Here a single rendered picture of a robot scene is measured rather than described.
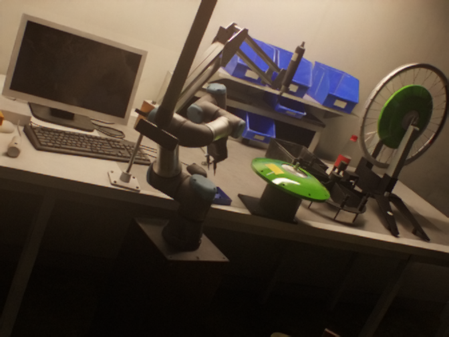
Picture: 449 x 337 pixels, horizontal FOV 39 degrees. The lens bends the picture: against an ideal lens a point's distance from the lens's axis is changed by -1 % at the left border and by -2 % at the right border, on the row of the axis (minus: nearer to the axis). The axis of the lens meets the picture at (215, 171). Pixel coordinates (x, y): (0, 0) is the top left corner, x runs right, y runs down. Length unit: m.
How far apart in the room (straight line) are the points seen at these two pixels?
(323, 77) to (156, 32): 0.87
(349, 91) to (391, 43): 0.39
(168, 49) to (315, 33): 0.77
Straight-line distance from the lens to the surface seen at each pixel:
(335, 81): 3.40
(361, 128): 2.84
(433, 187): 4.22
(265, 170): 2.26
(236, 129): 1.93
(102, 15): 2.83
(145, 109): 2.00
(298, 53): 2.54
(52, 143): 2.15
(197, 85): 2.10
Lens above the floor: 1.68
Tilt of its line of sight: 18 degrees down
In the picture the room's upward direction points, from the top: 23 degrees clockwise
